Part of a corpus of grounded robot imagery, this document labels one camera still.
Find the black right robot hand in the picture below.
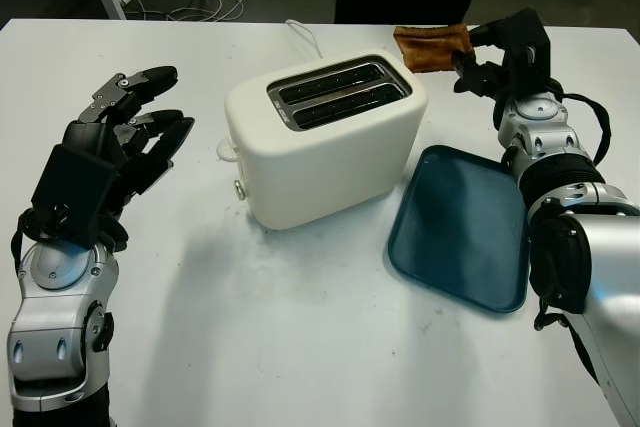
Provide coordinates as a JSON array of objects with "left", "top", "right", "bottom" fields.
[{"left": 452, "top": 19, "right": 515, "bottom": 101}]

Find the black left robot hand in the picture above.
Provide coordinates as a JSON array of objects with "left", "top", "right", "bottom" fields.
[{"left": 62, "top": 65, "right": 196, "bottom": 252}]

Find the brown toast slice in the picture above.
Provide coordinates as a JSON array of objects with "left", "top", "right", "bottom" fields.
[{"left": 393, "top": 23, "right": 474, "bottom": 75}]

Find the white two-slot toaster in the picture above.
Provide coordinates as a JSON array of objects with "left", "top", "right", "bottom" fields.
[{"left": 215, "top": 52, "right": 430, "bottom": 232}]

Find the dark blue plastic tray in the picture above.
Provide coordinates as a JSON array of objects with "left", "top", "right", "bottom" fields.
[{"left": 387, "top": 145, "right": 531, "bottom": 315}]

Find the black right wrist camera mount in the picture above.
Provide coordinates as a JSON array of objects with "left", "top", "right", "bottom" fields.
[{"left": 492, "top": 7, "right": 552, "bottom": 87}]

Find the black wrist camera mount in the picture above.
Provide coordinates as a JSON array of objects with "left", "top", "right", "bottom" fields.
[
  {"left": 30, "top": 143, "right": 122, "bottom": 249},
  {"left": 492, "top": 7, "right": 552, "bottom": 87}
]

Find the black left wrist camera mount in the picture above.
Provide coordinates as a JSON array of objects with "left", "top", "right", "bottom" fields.
[{"left": 30, "top": 143, "right": 122, "bottom": 249}]

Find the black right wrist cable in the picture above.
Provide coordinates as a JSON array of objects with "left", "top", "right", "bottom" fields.
[{"left": 551, "top": 79, "right": 614, "bottom": 169}]

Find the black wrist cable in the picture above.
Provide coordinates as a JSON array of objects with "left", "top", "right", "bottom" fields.
[
  {"left": 551, "top": 79, "right": 614, "bottom": 169},
  {"left": 12, "top": 209, "right": 71, "bottom": 254}
]

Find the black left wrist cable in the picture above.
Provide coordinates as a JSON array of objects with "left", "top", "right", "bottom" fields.
[{"left": 12, "top": 209, "right": 71, "bottom": 254}]

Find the white toaster power cord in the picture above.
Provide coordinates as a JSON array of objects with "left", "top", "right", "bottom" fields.
[{"left": 284, "top": 19, "right": 324, "bottom": 61}]

